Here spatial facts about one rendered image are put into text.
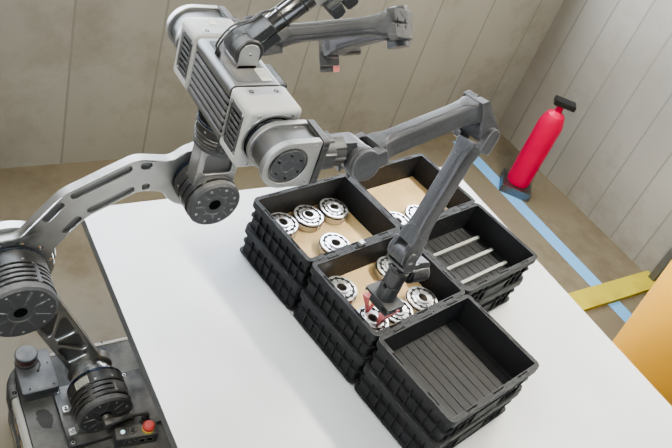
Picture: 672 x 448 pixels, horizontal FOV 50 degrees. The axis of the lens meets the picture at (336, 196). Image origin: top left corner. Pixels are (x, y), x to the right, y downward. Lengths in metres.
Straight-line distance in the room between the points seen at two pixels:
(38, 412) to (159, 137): 1.74
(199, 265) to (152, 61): 1.44
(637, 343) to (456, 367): 1.62
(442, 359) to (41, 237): 1.14
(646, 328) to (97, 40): 2.77
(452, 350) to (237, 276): 0.70
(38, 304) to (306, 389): 0.75
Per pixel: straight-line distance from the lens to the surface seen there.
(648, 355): 3.61
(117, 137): 3.69
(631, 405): 2.63
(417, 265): 1.95
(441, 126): 1.73
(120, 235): 2.34
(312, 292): 2.12
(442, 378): 2.10
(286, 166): 1.49
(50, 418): 2.46
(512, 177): 4.60
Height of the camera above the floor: 2.31
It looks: 36 degrees down
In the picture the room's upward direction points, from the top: 21 degrees clockwise
